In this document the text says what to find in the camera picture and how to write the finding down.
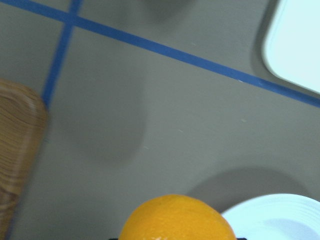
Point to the orange fruit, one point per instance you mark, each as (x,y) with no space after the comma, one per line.
(176,217)

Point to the white plate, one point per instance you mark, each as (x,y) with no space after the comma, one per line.
(276,217)

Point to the wooden tray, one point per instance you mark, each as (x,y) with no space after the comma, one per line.
(23,119)

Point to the cream bear tray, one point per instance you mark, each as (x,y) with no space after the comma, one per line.
(291,46)

